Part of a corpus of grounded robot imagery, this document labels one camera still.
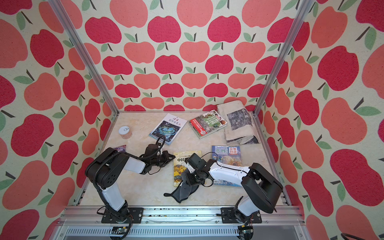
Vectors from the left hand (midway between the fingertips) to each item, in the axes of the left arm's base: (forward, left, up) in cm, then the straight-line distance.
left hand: (176, 159), depth 93 cm
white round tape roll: (+19, +37, +4) cm, 41 cm away
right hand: (-15, -7, -1) cm, 17 cm away
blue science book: (+27, +7, -1) cm, 28 cm away
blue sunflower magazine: (+2, -35, +2) cm, 35 cm away
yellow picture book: (-3, -2, -1) cm, 4 cm away
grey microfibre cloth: (-20, -5, +3) cm, 21 cm away
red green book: (+29, -21, +2) cm, 36 cm away
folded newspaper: (+20, -43, +6) cm, 48 cm away
